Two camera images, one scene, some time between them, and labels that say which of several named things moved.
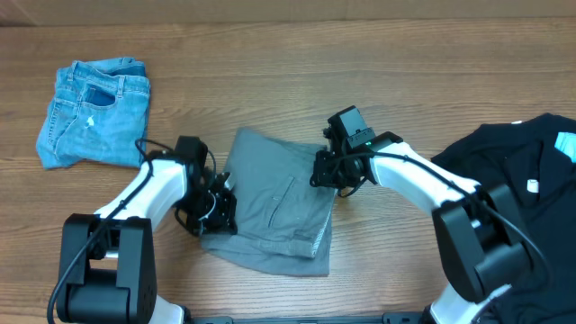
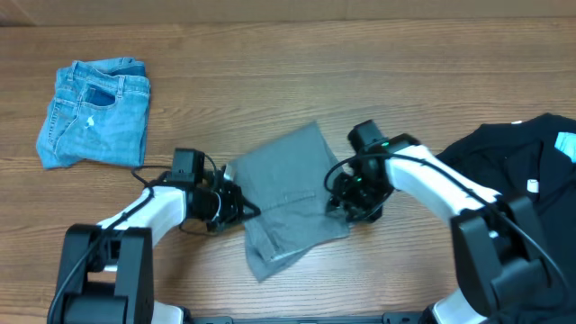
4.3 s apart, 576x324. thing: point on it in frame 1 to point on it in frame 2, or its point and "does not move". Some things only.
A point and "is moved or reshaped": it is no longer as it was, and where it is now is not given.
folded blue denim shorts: (97, 113) does not move
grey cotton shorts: (283, 220) is moved or reshaped
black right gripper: (325, 178) to (343, 195)
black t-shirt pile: (535, 158) does not move
